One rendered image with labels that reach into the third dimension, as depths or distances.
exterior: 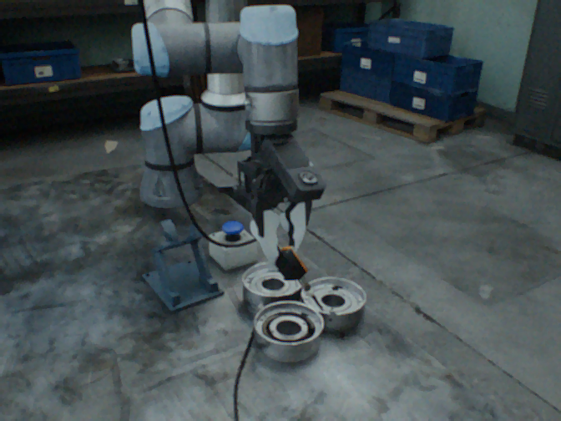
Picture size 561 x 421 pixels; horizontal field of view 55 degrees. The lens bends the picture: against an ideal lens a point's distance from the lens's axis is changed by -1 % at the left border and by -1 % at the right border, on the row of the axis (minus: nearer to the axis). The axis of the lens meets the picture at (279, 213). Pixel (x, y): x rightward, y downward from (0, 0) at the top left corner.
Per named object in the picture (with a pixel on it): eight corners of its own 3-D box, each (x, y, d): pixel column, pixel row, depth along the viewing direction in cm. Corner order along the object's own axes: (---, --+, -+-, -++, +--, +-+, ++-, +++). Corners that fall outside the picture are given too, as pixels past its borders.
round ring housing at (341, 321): (357, 341, 85) (359, 319, 83) (292, 327, 88) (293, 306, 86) (368, 303, 94) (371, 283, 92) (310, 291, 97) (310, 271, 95)
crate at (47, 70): (73, 69, 421) (69, 40, 411) (83, 79, 391) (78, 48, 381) (0, 76, 398) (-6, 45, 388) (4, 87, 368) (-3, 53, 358)
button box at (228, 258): (258, 261, 106) (258, 239, 103) (225, 271, 102) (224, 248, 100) (238, 243, 112) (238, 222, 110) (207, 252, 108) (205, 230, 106)
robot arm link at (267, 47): (288, 7, 78) (304, 4, 70) (290, 84, 81) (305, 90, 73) (233, 8, 76) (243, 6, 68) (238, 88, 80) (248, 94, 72)
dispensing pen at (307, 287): (330, 323, 83) (269, 235, 79) (314, 322, 87) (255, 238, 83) (338, 314, 84) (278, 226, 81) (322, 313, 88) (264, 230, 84)
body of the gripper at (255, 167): (280, 189, 87) (277, 114, 84) (310, 202, 80) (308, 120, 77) (237, 198, 84) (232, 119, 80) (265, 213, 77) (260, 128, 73)
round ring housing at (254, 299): (256, 276, 101) (256, 257, 99) (310, 288, 98) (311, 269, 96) (232, 307, 92) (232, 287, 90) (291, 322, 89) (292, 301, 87)
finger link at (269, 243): (260, 253, 87) (262, 197, 84) (279, 266, 82) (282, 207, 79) (242, 256, 85) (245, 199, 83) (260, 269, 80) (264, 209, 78)
